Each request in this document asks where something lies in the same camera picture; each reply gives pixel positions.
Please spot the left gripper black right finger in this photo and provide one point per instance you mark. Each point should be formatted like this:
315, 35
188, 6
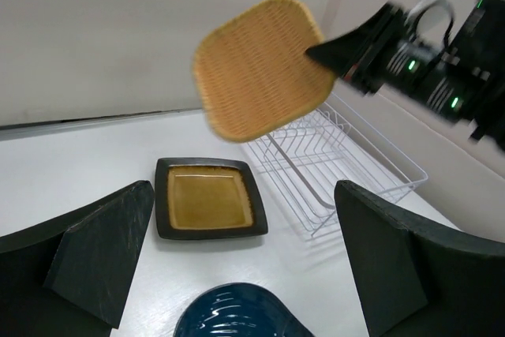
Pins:
415, 276

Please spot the dark blue leaf-shaped plate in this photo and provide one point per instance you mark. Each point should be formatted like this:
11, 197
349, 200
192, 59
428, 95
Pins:
239, 309

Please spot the brown black square plate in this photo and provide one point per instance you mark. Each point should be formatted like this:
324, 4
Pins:
207, 198

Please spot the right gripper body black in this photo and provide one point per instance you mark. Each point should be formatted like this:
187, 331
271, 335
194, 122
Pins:
385, 50

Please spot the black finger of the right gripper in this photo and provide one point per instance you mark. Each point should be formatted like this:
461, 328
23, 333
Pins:
340, 54

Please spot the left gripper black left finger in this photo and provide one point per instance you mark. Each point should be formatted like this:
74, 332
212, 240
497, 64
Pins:
71, 275

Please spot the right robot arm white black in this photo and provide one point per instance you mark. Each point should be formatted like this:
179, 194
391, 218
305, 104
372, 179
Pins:
461, 81

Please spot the white wire dish rack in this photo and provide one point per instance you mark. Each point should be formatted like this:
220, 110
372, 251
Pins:
302, 161

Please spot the woven bamboo square plate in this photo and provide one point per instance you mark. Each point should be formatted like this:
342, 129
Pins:
253, 75

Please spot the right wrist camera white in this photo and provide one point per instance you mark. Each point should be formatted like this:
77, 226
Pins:
430, 13

